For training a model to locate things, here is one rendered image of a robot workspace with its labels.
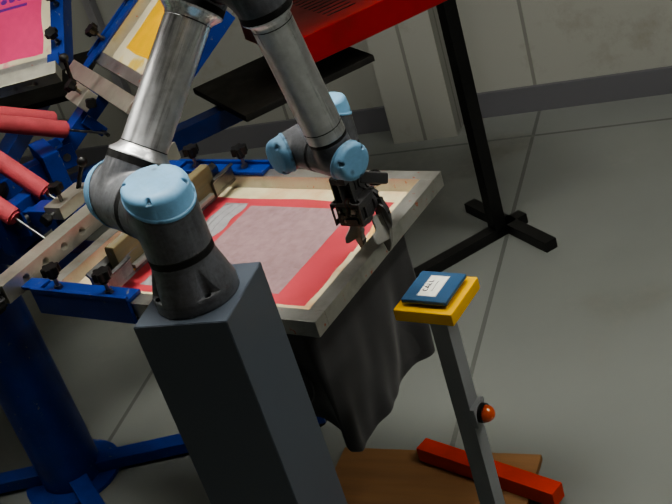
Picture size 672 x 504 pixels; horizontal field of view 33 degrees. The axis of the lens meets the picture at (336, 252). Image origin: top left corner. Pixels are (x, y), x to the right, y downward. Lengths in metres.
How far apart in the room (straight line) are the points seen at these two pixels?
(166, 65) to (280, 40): 0.20
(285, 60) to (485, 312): 2.03
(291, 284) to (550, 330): 1.46
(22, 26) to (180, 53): 2.02
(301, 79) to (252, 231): 0.75
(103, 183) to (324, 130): 0.40
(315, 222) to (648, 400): 1.22
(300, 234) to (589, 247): 1.70
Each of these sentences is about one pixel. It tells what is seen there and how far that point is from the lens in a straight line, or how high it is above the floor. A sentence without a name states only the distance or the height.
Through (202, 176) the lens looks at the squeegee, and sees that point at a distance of 2.79.
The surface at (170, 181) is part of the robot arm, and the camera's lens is 1.85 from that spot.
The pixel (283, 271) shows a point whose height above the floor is 0.95.
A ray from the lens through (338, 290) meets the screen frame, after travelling 2.24.
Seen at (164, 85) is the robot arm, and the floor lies 1.52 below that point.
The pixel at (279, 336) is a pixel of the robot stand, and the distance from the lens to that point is 2.04.
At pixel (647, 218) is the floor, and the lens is 4.16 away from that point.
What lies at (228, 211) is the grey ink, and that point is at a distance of 2.77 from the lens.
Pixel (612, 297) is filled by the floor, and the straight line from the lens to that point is 3.78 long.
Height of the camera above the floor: 2.14
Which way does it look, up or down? 29 degrees down
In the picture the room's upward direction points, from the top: 18 degrees counter-clockwise
